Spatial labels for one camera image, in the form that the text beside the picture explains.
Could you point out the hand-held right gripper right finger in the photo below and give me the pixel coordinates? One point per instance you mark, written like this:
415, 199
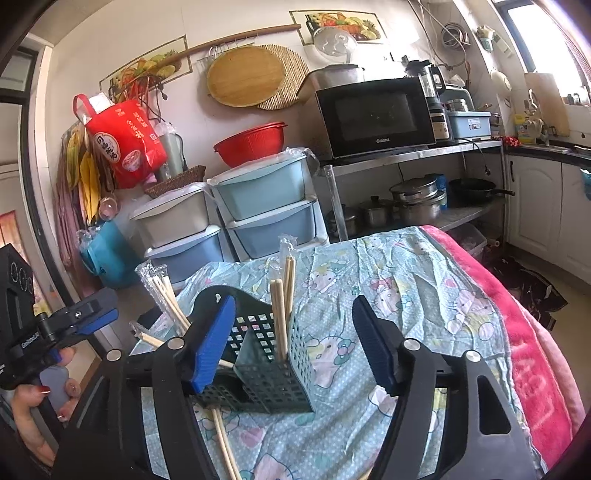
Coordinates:
374, 346

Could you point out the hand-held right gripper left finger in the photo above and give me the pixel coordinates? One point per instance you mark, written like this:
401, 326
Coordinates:
214, 341

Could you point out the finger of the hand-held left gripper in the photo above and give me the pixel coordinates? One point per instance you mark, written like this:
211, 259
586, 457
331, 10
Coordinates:
54, 357
92, 321

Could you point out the plastic wooden chopsticks pair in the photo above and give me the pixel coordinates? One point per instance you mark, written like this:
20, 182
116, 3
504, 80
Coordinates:
226, 443
150, 340
279, 318
171, 304
290, 286

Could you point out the green plastic utensil basket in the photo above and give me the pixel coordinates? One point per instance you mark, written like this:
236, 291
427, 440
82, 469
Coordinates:
277, 383

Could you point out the person's left hand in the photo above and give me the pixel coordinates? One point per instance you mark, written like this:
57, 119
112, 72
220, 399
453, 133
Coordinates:
27, 415

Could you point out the blue plastic bin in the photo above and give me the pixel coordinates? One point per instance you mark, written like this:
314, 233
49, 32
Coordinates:
108, 258

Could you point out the cartoon printed blue cloth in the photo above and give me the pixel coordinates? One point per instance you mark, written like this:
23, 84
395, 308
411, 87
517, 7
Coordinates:
415, 286

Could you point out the lidded steel pot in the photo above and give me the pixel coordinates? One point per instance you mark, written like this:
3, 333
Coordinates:
341, 221

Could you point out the white plastic drawer unit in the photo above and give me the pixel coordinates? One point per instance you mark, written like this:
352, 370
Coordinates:
171, 217

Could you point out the small steel pot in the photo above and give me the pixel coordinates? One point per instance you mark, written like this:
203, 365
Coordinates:
375, 212

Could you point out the yellow hanging bags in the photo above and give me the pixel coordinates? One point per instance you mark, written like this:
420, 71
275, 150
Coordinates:
87, 180

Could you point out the clear storage box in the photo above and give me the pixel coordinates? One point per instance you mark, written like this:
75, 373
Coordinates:
468, 240

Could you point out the stacked steel pots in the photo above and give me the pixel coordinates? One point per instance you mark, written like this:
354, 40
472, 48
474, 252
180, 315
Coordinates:
415, 198

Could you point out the pink fleece blanket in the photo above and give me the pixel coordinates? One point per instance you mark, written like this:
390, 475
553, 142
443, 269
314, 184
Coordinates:
531, 350

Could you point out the wicker basket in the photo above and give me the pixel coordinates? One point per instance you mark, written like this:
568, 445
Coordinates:
178, 182

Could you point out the blue plastic drawer unit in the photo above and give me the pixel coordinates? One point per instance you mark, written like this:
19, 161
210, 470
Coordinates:
263, 184

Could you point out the black floor bag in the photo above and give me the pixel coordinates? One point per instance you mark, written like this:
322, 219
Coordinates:
531, 286

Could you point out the red printed shopping bag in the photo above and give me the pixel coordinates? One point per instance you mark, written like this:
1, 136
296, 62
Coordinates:
129, 143

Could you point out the black frying pan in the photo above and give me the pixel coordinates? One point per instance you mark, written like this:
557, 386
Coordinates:
471, 189

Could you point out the red plastic bowl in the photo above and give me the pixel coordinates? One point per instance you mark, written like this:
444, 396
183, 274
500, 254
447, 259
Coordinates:
249, 145

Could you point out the metal kitchen shelf rack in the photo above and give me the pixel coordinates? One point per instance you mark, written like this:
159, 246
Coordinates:
415, 150

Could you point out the white kitchen cabinet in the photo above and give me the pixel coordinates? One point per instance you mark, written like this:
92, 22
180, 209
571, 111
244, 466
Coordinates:
535, 207

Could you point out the black microwave oven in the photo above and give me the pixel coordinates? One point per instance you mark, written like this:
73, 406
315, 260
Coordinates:
374, 120

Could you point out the blue appliance box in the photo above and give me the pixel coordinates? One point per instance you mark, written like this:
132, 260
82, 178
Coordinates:
466, 124

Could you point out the round wooden board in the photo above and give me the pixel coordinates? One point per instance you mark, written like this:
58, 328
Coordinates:
244, 76

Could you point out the black blender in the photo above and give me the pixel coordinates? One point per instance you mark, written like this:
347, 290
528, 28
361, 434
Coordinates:
422, 78

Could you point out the round bamboo mat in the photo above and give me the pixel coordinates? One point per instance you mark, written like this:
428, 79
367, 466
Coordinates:
295, 78

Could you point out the metal sink faucet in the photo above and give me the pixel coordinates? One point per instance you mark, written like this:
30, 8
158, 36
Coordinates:
538, 120

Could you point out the long wooden pole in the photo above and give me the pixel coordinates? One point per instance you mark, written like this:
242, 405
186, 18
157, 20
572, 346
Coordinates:
207, 45

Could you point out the vegetable wall poster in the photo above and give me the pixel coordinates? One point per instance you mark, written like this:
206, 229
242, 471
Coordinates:
152, 62

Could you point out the fruit wall poster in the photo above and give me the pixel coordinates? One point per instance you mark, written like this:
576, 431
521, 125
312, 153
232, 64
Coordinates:
364, 27

